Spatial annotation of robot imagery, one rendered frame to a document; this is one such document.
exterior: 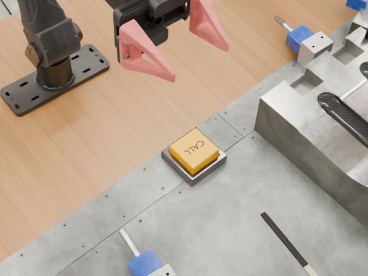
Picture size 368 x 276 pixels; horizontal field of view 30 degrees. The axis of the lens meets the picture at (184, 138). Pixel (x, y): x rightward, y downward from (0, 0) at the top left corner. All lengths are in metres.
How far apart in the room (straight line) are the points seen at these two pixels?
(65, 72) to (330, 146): 0.48
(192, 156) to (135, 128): 0.13
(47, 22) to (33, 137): 0.21
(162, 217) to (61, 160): 0.20
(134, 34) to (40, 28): 0.41
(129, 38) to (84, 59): 0.55
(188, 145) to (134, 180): 0.11
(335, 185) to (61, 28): 0.52
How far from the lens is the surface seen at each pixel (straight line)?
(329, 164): 1.12
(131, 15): 0.79
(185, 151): 1.14
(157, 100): 1.25
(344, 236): 1.14
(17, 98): 1.27
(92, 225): 1.11
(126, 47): 0.79
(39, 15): 1.15
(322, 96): 1.18
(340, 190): 1.14
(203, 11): 0.80
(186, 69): 1.30
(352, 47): 1.28
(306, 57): 1.31
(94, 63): 1.30
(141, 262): 1.04
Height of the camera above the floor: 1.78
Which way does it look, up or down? 54 degrees down
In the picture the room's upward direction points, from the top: 3 degrees clockwise
